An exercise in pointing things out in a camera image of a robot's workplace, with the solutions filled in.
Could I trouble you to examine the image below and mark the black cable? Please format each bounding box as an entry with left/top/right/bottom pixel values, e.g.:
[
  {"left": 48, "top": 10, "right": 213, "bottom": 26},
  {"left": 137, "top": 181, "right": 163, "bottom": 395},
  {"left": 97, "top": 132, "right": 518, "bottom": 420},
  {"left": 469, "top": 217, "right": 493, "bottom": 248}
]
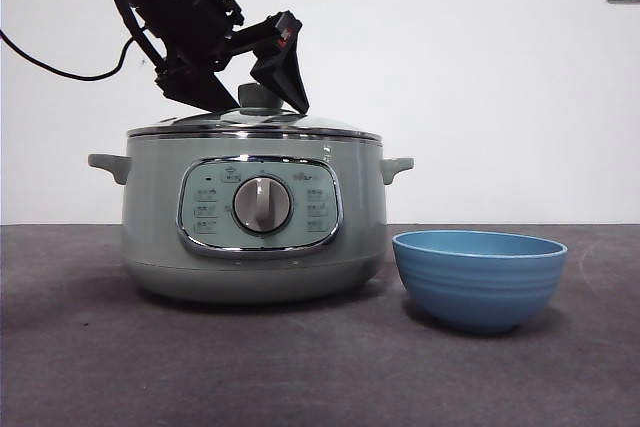
[{"left": 0, "top": 29, "right": 135, "bottom": 82}]

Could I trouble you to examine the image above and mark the blue ribbed bowl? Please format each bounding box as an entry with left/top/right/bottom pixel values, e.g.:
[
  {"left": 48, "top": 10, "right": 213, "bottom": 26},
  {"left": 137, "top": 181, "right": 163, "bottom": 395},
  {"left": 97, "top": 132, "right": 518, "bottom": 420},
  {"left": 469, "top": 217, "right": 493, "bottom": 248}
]
[{"left": 392, "top": 229, "right": 569, "bottom": 336}]

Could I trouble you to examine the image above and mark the glass lid with green knob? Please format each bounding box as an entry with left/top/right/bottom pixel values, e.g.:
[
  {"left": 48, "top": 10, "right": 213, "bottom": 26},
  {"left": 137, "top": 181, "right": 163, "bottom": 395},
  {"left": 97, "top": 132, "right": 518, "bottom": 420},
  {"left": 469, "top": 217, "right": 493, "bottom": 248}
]
[{"left": 126, "top": 83, "right": 382, "bottom": 141}]

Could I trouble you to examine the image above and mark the pale green electric steamer pot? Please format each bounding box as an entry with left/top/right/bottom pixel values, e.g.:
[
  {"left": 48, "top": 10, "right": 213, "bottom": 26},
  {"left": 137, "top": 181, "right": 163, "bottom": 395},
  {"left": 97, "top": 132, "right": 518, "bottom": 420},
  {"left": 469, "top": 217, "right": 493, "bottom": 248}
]
[{"left": 87, "top": 134, "right": 415, "bottom": 305}]

